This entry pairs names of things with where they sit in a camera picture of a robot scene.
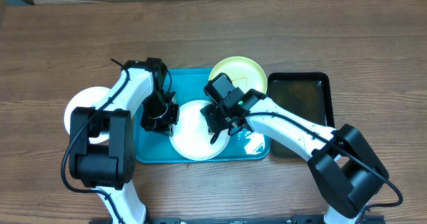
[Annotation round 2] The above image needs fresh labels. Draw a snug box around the white plate with ketchup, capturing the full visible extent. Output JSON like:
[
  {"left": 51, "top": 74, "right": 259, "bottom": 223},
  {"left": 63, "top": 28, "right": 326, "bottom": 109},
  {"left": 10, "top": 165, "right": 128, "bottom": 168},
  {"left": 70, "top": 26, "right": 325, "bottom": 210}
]
[{"left": 169, "top": 100, "right": 230, "bottom": 161}]

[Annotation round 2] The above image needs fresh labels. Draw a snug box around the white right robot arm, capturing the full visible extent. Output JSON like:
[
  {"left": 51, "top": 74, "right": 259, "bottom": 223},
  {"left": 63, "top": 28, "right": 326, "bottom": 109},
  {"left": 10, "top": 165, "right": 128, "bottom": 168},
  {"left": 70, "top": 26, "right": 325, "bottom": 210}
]
[{"left": 202, "top": 87, "right": 389, "bottom": 223}]

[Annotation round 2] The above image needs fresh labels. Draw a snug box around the black water tray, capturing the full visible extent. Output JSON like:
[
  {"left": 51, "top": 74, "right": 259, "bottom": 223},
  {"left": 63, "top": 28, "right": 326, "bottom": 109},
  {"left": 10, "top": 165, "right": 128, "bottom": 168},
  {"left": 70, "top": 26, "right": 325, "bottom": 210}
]
[{"left": 267, "top": 71, "right": 336, "bottom": 159}]

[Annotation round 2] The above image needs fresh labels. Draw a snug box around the teal plastic tray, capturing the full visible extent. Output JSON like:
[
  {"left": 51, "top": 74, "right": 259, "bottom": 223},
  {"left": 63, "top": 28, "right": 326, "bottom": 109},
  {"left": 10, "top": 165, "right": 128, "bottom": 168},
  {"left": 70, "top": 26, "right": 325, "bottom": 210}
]
[{"left": 133, "top": 68, "right": 271, "bottom": 163}]

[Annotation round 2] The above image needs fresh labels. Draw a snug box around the white front plate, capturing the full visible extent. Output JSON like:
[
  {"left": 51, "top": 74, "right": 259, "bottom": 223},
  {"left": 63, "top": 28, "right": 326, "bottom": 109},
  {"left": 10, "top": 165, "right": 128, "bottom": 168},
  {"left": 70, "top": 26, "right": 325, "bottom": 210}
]
[{"left": 63, "top": 87, "right": 110, "bottom": 135}]

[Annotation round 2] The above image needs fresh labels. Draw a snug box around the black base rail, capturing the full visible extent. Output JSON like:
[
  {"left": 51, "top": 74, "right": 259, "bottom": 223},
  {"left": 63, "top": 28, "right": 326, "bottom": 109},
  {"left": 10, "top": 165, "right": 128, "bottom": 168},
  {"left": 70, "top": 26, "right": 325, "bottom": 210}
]
[{"left": 88, "top": 215, "right": 386, "bottom": 224}]

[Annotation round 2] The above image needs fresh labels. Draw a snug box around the yellow-green plate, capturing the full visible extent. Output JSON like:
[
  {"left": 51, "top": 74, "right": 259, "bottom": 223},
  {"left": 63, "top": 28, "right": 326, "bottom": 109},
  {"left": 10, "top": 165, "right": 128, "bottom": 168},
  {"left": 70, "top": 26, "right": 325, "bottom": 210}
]
[{"left": 208, "top": 56, "right": 268, "bottom": 94}]

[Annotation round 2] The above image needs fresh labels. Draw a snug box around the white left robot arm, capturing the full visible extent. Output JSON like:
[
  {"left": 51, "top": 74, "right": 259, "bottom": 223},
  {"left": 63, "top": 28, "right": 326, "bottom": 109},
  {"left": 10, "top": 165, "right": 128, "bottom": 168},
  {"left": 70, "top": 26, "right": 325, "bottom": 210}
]
[{"left": 61, "top": 57, "right": 179, "bottom": 223}]

